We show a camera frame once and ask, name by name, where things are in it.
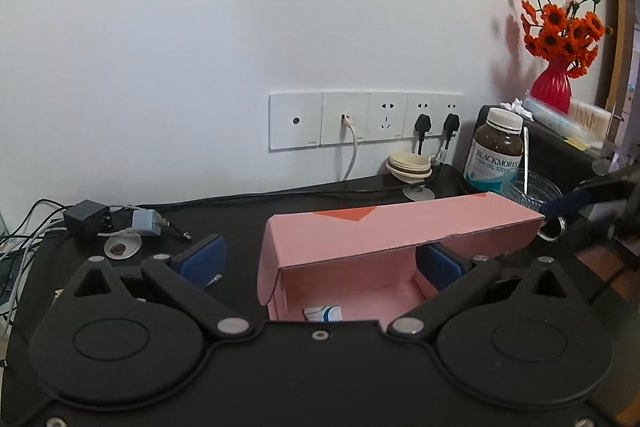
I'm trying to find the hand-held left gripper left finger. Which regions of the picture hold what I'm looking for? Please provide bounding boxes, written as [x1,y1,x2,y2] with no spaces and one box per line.
[72,234,251,341]

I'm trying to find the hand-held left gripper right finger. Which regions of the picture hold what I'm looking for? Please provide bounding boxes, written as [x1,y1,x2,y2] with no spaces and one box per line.
[387,243,573,338]

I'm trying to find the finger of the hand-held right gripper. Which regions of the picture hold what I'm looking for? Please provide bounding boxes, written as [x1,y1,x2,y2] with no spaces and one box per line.
[539,188,597,222]

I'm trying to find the pink cardboard box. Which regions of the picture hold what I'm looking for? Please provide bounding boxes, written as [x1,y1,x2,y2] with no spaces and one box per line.
[256,193,546,323]

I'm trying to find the black desktop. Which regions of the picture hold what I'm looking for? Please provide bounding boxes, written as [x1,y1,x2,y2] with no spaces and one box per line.
[0,163,632,358]

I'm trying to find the clear glass cup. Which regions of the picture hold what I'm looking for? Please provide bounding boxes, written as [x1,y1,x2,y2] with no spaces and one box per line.
[500,169,568,242]

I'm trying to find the black cabinet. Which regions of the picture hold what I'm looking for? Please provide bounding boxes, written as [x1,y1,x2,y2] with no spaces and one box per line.
[475,104,640,228]

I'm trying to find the blue-grey plug adapter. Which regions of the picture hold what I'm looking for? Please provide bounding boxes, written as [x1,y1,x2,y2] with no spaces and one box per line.
[131,209,168,237]

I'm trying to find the silver spoon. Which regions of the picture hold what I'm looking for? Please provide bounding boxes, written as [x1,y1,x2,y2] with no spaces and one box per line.
[520,127,531,208]

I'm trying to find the cotton swab box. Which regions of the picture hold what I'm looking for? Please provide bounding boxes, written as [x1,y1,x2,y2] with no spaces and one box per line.
[567,98,615,152]

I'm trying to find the white tape roll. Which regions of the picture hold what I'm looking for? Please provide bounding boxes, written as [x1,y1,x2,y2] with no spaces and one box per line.
[103,234,143,258]

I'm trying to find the brown supplement bottle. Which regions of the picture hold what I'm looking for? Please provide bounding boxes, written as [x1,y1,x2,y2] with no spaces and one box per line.
[462,107,525,195]

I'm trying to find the beige round holder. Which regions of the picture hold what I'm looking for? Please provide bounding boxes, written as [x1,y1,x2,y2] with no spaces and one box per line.
[386,152,435,200]

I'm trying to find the white crumpled tissue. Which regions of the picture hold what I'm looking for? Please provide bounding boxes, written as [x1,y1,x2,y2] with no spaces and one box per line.
[500,98,533,120]

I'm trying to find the red vase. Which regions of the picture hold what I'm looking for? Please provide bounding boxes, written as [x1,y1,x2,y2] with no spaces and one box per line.
[530,59,572,114]

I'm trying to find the black power adapter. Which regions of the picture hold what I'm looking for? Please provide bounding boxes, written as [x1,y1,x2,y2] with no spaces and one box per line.
[63,201,112,239]

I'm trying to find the orange artificial flowers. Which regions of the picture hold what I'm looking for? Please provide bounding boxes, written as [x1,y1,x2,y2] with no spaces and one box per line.
[520,0,615,80]

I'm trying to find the short black connector cable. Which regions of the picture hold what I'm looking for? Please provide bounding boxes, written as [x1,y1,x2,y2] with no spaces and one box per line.
[159,219,195,242]

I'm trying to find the black wall plug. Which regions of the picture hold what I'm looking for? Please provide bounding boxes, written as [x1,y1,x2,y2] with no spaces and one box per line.
[415,114,432,156]
[442,113,461,142]

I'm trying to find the white charging cable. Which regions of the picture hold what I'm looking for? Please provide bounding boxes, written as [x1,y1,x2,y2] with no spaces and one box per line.
[341,114,358,182]

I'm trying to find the tangled cables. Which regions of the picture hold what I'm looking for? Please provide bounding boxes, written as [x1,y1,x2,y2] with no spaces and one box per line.
[0,199,71,323]

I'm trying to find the white wall socket strip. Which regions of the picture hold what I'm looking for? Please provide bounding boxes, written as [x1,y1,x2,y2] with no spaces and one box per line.
[268,91,464,152]

